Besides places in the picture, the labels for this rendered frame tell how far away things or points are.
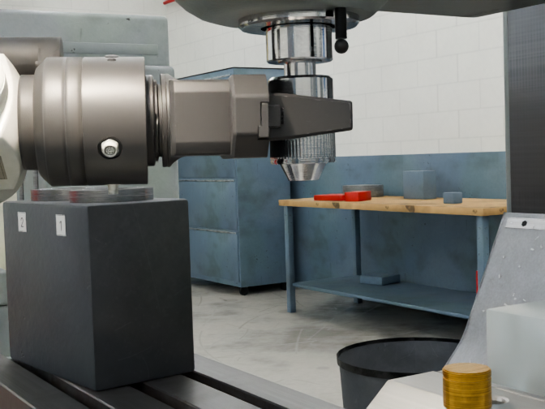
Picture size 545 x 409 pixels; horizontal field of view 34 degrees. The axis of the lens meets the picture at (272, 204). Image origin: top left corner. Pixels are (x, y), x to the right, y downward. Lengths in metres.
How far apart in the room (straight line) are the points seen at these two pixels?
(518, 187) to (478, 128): 5.48
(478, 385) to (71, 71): 0.33
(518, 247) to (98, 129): 0.52
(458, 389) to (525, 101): 0.60
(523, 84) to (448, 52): 5.73
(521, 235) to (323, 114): 0.41
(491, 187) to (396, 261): 1.19
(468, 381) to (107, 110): 0.30
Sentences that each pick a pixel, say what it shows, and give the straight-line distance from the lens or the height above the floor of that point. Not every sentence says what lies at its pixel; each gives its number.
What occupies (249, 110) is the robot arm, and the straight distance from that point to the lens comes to 0.58.
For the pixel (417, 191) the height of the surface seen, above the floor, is 0.93.
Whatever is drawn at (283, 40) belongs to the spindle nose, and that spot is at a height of 1.29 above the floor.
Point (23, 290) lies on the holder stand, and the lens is 1.07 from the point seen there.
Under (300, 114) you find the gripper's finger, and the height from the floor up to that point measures 1.24.
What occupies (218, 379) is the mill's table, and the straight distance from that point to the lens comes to 0.95.
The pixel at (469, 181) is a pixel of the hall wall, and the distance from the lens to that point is 6.53.
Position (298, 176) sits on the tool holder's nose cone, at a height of 1.20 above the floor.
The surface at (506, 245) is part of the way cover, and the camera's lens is 0.99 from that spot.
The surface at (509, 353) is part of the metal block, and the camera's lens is 0.47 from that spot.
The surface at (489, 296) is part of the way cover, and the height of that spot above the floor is 1.06.
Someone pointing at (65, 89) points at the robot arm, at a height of 1.26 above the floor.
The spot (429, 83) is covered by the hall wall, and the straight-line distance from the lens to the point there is 6.85.
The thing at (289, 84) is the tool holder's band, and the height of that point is 1.26.
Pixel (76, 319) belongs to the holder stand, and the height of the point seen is 1.05.
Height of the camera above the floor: 1.21
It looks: 3 degrees down
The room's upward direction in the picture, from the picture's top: 2 degrees counter-clockwise
